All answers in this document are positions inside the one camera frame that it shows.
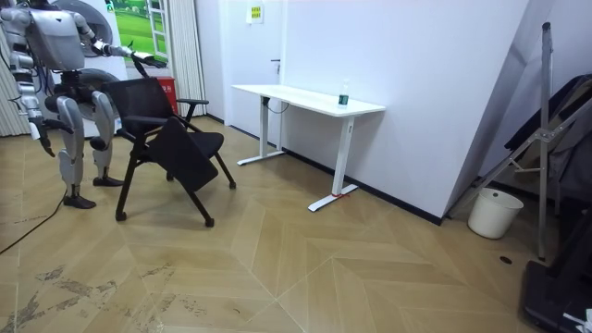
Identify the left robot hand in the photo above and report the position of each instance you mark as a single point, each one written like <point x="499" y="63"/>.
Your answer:
<point x="149" y="58"/>

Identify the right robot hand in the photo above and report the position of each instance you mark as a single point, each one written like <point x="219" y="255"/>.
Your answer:
<point x="42" y="136"/>

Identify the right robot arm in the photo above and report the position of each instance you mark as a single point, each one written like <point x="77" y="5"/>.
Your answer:
<point x="20" y="60"/>

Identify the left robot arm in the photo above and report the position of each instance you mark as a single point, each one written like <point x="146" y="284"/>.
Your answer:
<point x="111" y="49"/>

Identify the white washing machine tower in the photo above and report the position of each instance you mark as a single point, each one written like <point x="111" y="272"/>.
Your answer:
<point x="118" y="67"/>

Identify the robot legs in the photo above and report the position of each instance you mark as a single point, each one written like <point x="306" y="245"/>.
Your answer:
<point x="71" y="120"/>

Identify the white pleated curtain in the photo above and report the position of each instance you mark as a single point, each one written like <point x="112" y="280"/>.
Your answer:
<point x="187" y="55"/>
<point x="10" y="115"/>

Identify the red box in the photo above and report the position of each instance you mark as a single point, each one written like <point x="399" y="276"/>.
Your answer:
<point x="168" y="94"/>

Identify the black mesh folding chair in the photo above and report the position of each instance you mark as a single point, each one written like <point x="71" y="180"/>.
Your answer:
<point x="139" y="99"/>

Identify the robot body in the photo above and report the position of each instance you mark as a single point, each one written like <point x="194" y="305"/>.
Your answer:
<point x="55" y="41"/>

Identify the white door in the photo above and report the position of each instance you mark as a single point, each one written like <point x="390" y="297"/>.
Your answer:
<point x="254" y="55"/>

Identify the white desk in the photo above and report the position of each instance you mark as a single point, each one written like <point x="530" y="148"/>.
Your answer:
<point x="314" y="99"/>

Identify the clear plastic bottle green label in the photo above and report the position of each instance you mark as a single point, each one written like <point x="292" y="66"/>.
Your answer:
<point x="343" y="98"/>

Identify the red tape strip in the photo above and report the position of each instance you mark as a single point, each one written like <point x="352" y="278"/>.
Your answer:
<point x="340" y="195"/>

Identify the white plastic bucket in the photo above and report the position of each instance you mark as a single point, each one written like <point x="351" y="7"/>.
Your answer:
<point x="492" y="215"/>

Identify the silver metal stand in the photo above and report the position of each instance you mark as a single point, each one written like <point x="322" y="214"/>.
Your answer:
<point x="546" y="139"/>

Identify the small black floor disc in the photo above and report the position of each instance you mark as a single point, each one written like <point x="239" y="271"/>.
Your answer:
<point x="505" y="260"/>

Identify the black folded case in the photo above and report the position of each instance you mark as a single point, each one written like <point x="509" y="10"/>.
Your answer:
<point x="573" y="139"/>

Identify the black machine base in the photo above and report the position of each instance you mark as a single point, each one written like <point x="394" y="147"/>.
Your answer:
<point x="555" y="296"/>

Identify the green landscape wall poster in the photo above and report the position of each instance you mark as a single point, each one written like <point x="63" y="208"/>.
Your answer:
<point x="134" y="28"/>

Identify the yellow wall sign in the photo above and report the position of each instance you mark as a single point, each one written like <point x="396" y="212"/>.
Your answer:
<point x="255" y="13"/>

